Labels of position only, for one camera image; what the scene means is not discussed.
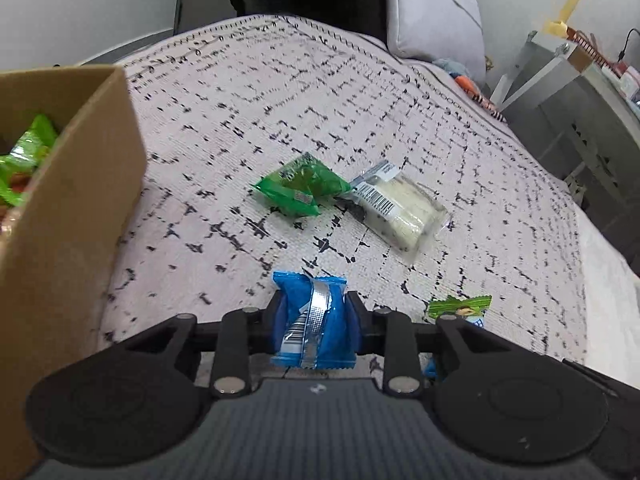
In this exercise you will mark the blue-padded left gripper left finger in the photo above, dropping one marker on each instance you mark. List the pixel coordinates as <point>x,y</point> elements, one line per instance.
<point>242,333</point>

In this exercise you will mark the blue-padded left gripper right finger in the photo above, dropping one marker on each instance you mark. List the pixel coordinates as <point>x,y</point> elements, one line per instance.
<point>390,335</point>

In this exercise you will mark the green blue snack packet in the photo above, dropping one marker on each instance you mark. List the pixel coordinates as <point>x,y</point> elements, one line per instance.
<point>471,309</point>

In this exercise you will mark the white cream roll packet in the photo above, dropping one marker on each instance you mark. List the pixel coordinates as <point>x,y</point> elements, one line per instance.
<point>395,208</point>

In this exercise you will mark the patterned white bed cover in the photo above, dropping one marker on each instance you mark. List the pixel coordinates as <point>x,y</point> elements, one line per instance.
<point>221,107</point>

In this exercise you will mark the white blanket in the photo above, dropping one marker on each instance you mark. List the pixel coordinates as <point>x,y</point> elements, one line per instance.
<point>612,306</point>

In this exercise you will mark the brown cardboard box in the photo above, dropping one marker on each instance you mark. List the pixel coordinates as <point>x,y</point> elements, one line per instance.
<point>58,259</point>

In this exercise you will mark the white desk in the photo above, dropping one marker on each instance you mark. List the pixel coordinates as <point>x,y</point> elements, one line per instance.
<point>577,125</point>

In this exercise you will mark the grey pillow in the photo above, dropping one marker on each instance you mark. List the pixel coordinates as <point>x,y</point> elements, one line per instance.
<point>429,30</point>

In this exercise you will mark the red plastic basket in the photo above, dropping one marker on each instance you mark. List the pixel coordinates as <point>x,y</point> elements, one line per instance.
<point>583,41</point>

